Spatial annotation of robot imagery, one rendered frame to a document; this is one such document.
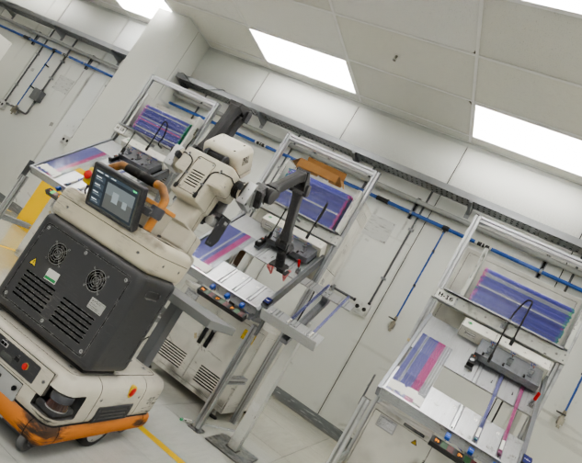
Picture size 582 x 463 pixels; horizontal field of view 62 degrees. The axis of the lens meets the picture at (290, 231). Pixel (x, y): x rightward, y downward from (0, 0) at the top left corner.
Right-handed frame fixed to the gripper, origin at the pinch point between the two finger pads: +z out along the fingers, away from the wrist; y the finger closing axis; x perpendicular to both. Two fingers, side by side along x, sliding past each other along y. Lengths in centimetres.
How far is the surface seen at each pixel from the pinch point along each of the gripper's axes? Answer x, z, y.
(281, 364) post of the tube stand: 37, 21, -34
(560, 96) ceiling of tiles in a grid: -186, -106, -90
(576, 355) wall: -172, 74, -185
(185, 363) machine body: 47, 61, 28
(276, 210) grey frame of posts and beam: -47, -9, 37
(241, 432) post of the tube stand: 67, 50, -33
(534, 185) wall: -258, -12, -98
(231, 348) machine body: 30, 44, 6
